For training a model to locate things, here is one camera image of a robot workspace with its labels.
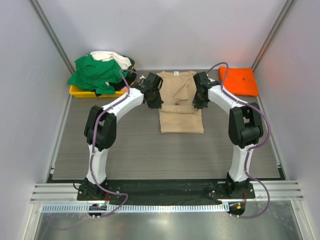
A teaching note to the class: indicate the folded orange t shirt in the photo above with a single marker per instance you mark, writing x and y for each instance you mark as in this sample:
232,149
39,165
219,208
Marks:
239,81

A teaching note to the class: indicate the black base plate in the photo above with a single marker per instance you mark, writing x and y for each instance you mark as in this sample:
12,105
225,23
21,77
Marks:
165,192

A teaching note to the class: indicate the black t shirt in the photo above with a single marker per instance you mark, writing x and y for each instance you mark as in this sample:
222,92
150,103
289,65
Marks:
128,78

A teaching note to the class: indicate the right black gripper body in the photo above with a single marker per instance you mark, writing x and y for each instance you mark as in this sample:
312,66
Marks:
201,102

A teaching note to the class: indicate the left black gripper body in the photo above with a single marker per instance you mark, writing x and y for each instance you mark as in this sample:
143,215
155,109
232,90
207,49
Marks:
155,101

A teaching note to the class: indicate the yellow plastic bin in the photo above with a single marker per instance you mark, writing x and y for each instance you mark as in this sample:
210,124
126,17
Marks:
74,90

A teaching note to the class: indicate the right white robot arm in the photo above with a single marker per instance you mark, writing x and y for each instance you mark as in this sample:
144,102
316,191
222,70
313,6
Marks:
245,128

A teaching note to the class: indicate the slotted cable duct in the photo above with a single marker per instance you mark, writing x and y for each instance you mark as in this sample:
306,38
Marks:
91,208

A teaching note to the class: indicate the pink garment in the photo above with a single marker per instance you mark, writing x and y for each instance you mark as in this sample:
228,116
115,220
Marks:
124,89

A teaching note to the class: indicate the green t shirt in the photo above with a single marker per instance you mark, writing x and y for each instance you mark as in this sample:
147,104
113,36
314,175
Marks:
98,76

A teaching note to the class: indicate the beige t shirt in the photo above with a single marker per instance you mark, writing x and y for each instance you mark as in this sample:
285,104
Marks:
177,113

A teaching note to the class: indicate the left aluminium frame post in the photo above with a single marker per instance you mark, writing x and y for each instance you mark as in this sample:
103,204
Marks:
51,33

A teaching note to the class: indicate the right aluminium frame post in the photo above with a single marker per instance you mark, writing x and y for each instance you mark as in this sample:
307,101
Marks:
280,19

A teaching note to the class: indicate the white t shirt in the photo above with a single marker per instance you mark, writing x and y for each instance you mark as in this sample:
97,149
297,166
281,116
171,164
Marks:
107,56

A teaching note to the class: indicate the aluminium frame post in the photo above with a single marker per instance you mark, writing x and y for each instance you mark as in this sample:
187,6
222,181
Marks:
51,33
280,19

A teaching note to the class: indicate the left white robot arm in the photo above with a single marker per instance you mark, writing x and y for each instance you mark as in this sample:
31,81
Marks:
101,131

